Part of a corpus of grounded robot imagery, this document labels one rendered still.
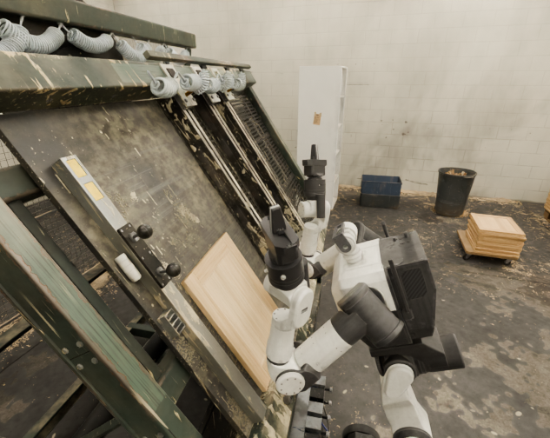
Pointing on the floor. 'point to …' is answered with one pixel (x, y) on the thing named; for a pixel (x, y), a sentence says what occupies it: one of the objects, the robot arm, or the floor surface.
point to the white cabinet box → (322, 120)
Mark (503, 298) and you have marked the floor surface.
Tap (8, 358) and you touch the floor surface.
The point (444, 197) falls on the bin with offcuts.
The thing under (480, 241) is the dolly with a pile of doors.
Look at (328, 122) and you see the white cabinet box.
